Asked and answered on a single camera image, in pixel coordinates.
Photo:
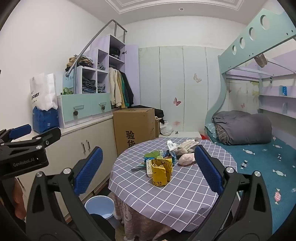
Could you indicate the white low cabinet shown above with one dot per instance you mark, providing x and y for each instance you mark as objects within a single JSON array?
[{"x": 76, "y": 148}]

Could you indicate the person's left forearm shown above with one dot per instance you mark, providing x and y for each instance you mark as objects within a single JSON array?
[{"x": 20, "y": 201}]

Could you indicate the beige crumpled paper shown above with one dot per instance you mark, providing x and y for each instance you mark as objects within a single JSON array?
[{"x": 186, "y": 146}]

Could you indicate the hanging clothes row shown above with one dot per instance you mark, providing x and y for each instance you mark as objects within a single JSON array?
[{"x": 120, "y": 88}]

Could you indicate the yellow crushed carton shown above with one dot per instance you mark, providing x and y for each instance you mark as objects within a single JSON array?
[{"x": 161, "y": 172}]

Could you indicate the teal candy print sheet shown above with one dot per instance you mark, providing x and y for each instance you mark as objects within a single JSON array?
[{"x": 266, "y": 162}]

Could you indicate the green snack wrapper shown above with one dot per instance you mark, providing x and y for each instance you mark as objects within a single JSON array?
[{"x": 152, "y": 154}]

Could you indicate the large cardboard box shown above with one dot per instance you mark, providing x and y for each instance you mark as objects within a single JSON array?
[{"x": 134, "y": 129}]

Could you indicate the teal drawer unit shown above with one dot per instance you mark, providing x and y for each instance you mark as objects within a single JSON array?
[{"x": 83, "y": 109}]

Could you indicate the pink patterned table skirt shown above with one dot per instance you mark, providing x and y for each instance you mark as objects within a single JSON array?
[{"x": 138, "y": 222}]

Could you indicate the light blue plastic bucket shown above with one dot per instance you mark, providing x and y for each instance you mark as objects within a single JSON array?
[{"x": 99, "y": 204}]

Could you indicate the teal bunk bed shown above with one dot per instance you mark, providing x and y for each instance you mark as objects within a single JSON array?
[{"x": 245, "y": 46}]

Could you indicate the small cardboard box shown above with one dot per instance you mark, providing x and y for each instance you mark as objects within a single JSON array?
[{"x": 157, "y": 127}]

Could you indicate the grey duvet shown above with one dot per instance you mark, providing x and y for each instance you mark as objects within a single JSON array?
[{"x": 242, "y": 127}]

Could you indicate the black folded clothes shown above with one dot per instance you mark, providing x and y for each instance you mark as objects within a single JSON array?
[{"x": 115, "y": 52}]

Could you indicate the pale butterfly sticker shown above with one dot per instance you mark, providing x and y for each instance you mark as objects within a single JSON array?
[{"x": 197, "y": 78}]

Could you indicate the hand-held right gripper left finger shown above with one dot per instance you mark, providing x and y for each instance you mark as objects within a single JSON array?
[{"x": 87, "y": 171}]

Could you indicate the beige hanging pouch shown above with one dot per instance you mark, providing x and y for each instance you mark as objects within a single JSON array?
[{"x": 261, "y": 60}]

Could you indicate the blue checked pillow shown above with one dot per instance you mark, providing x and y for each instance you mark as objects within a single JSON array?
[{"x": 211, "y": 129}]

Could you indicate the faint pink butterfly sticker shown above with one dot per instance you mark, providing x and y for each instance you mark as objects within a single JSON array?
[{"x": 177, "y": 122}]

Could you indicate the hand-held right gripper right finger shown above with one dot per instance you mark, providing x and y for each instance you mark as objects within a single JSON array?
[{"x": 209, "y": 169}]

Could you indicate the white green paper carton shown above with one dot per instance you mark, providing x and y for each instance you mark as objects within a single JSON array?
[{"x": 149, "y": 168}]

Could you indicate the purple checked tablecloth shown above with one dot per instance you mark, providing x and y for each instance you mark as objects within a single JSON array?
[{"x": 185, "y": 197}]

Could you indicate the pink crumpled bag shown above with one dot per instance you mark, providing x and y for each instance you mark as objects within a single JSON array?
[{"x": 186, "y": 160}]

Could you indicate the green toy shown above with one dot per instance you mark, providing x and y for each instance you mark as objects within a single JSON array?
[{"x": 66, "y": 91}]

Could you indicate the white paper bag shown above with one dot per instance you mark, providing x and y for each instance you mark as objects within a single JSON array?
[{"x": 44, "y": 90}]

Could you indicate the black clothes pile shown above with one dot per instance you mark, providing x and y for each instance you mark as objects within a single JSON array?
[{"x": 158, "y": 113}]

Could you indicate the white plastic bag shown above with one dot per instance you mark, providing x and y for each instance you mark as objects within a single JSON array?
[{"x": 166, "y": 129}]

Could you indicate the black round bin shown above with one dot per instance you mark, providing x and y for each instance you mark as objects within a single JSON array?
[{"x": 101, "y": 227}]

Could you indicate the blue white milk carton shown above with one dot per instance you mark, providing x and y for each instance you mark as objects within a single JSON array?
[{"x": 171, "y": 146}]

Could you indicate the blue woven bag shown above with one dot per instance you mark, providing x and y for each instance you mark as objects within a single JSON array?
[{"x": 45, "y": 120}]

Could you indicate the small blue box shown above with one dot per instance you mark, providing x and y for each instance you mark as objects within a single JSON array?
[{"x": 283, "y": 90}]

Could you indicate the lilac cubby shelf unit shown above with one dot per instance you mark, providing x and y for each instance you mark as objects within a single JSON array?
[{"x": 104, "y": 51}]

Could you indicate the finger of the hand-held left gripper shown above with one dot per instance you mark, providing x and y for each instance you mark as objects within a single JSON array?
[
  {"x": 47, "y": 137},
  {"x": 20, "y": 131}
]

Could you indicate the brown folded clothes pile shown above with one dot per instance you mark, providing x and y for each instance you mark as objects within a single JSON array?
[{"x": 81, "y": 62}]

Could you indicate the folded jeans stack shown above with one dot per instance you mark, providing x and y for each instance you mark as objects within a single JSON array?
[
  {"x": 89, "y": 85},
  {"x": 101, "y": 88}
]

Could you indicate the grey metal handrail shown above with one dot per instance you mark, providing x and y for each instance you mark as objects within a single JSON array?
[{"x": 92, "y": 41}]

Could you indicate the red bench white top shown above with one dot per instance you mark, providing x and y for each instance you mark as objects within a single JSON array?
[{"x": 204, "y": 136}]

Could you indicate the small blue wrapper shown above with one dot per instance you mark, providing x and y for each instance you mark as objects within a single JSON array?
[{"x": 165, "y": 153}]

